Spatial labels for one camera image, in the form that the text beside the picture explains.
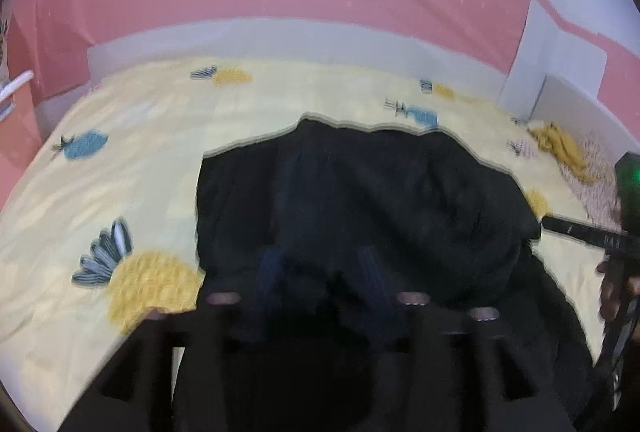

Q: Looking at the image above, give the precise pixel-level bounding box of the black large garment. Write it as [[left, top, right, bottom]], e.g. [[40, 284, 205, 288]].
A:
[[174, 120, 592, 431]]

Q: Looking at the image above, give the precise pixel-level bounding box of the pink speckled blanket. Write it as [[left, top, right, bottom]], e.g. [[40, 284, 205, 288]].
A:
[[560, 132, 622, 232]]

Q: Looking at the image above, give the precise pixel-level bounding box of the mustard yellow crumpled cloth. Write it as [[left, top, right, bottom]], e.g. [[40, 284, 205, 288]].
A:
[[527, 123, 596, 185]]

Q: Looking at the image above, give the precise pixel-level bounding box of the yellow pineapple print bedsheet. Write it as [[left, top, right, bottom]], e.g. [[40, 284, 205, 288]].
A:
[[1, 59, 587, 431]]

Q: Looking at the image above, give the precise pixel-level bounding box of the pink bedside cabinet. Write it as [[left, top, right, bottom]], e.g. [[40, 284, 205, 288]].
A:
[[0, 70, 42, 206]]

